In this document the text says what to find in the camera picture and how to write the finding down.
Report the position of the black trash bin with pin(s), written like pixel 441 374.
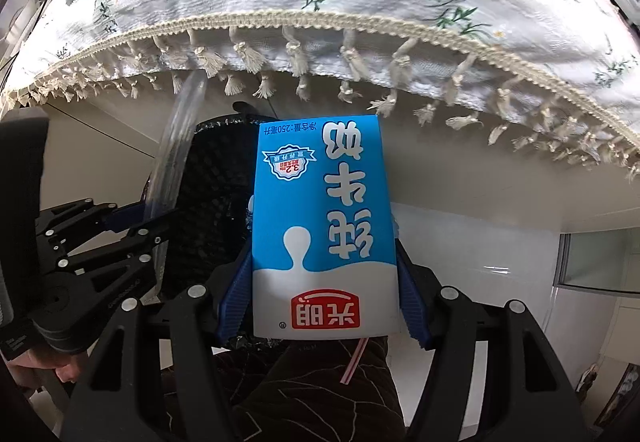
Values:
pixel 215 202

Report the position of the blue white milk carton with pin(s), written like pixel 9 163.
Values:
pixel 325 222

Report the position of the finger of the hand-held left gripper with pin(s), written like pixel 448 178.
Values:
pixel 150 228
pixel 125 218

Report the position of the grey cabinet panel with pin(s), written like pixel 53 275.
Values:
pixel 600 262

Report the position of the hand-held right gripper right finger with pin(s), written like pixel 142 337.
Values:
pixel 412 307

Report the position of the person's left hand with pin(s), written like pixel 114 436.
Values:
pixel 35 364

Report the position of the pink striped drinking straw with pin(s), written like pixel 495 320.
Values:
pixel 351 362

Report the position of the clear bubble wrap bag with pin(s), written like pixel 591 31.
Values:
pixel 172 142

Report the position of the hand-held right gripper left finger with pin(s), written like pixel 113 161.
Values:
pixel 235 292

